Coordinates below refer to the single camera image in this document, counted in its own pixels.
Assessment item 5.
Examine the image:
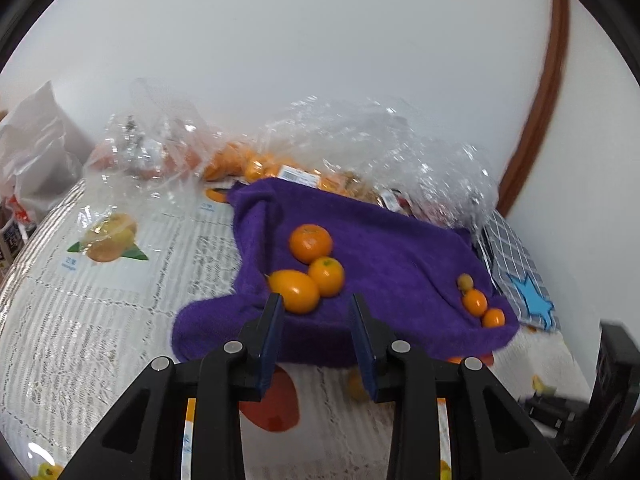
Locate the checked cloth with blue star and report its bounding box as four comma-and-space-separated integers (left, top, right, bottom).
475, 209, 557, 334

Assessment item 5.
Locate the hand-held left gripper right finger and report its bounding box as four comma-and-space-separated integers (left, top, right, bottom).
348, 293, 571, 480

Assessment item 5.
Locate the white plastic bag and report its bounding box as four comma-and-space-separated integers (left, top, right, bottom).
0, 80, 85, 226

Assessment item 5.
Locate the oval yellow-orange citrus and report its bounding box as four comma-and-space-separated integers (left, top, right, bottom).
267, 270, 321, 316

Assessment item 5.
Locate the purple towel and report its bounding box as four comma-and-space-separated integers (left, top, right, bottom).
171, 177, 521, 368

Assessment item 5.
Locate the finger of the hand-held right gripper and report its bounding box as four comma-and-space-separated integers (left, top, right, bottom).
519, 393, 592, 442

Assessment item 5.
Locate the fruit-printed tablecloth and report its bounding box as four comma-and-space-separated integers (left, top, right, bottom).
0, 175, 598, 480

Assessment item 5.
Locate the brown wooden door frame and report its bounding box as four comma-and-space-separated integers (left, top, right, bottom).
496, 0, 572, 217

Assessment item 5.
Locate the pile of bagged oranges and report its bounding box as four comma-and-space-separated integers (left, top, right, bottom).
201, 141, 378, 203

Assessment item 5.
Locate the pile of reddish fruits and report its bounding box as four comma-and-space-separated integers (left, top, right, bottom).
89, 142, 203, 182

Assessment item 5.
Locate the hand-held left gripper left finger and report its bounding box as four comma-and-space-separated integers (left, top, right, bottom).
75, 292, 286, 480

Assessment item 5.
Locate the clear plastic bag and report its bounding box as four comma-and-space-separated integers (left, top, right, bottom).
380, 135, 501, 233
82, 79, 223, 193
210, 95, 406, 206

